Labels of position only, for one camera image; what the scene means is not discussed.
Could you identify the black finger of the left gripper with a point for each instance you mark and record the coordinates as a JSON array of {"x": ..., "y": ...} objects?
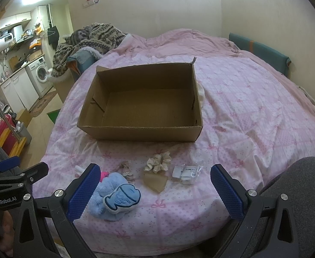
[{"x": 33, "y": 174}]

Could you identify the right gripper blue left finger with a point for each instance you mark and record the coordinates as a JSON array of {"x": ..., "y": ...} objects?
[{"x": 80, "y": 190}]

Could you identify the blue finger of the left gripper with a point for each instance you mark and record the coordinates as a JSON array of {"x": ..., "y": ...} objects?
[{"x": 9, "y": 163}]

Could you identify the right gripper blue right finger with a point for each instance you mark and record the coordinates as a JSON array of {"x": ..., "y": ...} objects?
[{"x": 230, "y": 191}]

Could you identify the light blue plush toy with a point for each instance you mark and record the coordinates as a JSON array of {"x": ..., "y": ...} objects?
[{"x": 113, "y": 198}]

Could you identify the pink round soft toy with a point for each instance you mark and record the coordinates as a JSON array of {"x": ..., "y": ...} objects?
[{"x": 103, "y": 175}]

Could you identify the beige lace scrunchie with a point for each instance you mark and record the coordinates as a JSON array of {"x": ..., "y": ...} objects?
[{"x": 125, "y": 169}]

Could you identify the clear plastic packet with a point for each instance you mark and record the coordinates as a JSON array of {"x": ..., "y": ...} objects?
[{"x": 187, "y": 174}]

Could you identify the tan translucent pouch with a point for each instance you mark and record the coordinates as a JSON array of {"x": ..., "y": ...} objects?
[{"x": 155, "y": 182}]

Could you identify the cream ruffled scrunchie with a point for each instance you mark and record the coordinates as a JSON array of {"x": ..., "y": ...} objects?
[{"x": 158, "y": 162}]

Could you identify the white cloth item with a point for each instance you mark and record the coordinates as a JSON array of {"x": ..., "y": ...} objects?
[{"x": 79, "y": 170}]

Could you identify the person's left hand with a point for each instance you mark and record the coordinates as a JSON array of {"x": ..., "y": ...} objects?
[{"x": 6, "y": 233}]

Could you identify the grey trash bin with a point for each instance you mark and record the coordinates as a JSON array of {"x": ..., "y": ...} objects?
[{"x": 23, "y": 132}]

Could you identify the red suitcase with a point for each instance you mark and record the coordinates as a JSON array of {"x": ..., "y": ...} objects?
[{"x": 7, "y": 138}]

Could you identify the green dustpan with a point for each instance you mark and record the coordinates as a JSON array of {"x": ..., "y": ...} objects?
[{"x": 53, "y": 115}]

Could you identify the brown door mat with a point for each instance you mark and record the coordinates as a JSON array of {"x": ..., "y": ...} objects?
[{"x": 42, "y": 103}]

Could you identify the white kitchen cabinet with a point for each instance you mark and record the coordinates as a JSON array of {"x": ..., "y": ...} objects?
[{"x": 19, "y": 91}]

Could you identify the pink patterned bed duvet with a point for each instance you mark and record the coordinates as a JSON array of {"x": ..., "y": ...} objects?
[{"x": 256, "y": 123}]

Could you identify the white washing machine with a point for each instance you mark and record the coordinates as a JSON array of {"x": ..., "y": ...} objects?
[{"x": 37, "y": 71}]

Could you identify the white water heater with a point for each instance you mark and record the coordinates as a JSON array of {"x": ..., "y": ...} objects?
[{"x": 6, "y": 41}]

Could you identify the brown cardboard box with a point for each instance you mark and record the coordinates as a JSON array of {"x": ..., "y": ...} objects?
[{"x": 154, "y": 102}]

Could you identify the grey blue pillow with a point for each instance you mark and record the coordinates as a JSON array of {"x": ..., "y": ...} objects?
[{"x": 82, "y": 59}]

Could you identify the black hanging garment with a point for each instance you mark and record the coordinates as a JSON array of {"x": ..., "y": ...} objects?
[{"x": 52, "y": 35}]

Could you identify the teal cushion with orange stripe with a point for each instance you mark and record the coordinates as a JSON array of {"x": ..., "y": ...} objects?
[{"x": 277, "y": 60}]

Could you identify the patterned knit blanket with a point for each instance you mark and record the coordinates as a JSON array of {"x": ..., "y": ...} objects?
[{"x": 99, "y": 37}]

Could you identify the wall power strip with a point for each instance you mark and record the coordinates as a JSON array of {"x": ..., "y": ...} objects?
[{"x": 88, "y": 3}]

